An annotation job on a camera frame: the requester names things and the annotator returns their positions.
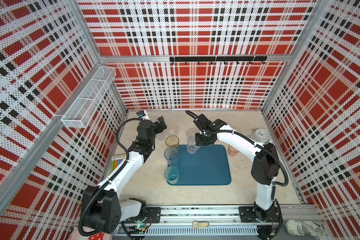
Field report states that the yellow transparent plastic cup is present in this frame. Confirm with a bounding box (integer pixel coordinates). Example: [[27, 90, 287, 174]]
[[165, 135, 180, 149]]

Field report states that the clear faceted cup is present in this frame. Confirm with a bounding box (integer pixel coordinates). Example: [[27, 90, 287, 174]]
[[187, 128, 199, 138], [187, 136, 200, 154]]

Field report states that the blue frosted plastic cup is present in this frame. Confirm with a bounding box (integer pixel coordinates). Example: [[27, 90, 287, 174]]
[[164, 147, 180, 167]]

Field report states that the green textured plastic cup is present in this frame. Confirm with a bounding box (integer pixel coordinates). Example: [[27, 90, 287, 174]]
[[164, 166, 180, 185]]

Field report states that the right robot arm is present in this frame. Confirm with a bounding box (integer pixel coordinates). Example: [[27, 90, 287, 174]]
[[185, 110, 289, 223]]

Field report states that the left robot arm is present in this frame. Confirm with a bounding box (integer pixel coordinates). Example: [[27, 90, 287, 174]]
[[78, 111, 167, 237]]

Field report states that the teal plastic tray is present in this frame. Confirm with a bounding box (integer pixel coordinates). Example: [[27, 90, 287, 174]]
[[169, 145, 232, 186]]

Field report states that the clear cup back left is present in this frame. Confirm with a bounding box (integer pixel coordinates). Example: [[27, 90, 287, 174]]
[[151, 116, 159, 123]]

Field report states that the frosted clear plastic cup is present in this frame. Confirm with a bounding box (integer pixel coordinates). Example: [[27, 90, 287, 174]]
[[155, 131, 166, 141]]

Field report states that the clear cup beside frosted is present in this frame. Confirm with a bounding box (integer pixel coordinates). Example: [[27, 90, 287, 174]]
[[166, 125, 179, 136]]

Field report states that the pink transparent plastic cup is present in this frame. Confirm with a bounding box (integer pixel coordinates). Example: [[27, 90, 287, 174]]
[[228, 145, 240, 157]]

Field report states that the colourful marker pack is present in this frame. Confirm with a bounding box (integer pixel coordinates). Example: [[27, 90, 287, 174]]
[[109, 154, 126, 173]]

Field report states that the white analog alarm clock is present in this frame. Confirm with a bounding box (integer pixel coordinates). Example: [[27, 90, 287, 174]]
[[252, 128, 274, 144]]

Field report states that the small beige wooden object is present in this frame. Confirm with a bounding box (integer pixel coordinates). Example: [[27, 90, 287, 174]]
[[192, 221, 210, 230]]

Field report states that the pink plush toy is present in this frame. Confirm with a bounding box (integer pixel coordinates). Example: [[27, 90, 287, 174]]
[[68, 227, 113, 240]]

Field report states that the white crumpled cloth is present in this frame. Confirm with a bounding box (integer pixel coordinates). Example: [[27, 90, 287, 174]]
[[285, 220, 324, 237]]

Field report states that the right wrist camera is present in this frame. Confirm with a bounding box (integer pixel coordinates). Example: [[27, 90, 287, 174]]
[[194, 114, 212, 132]]

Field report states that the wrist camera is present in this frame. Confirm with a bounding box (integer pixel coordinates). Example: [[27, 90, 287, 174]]
[[194, 114, 212, 132], [137, 110, 150, 120]]

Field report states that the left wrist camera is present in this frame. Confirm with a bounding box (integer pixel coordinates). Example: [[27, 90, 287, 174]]
[[137, 110, 150, 120]]

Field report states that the white wire mesh basket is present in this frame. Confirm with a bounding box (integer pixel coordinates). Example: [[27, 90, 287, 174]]
[[62, 66, 116, 129]]

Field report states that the black hook rail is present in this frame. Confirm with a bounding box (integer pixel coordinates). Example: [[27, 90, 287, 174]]
[[169, 56, 268, 63]]

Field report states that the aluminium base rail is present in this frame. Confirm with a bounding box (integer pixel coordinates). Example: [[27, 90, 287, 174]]
[[111, 205, 326, 240]]

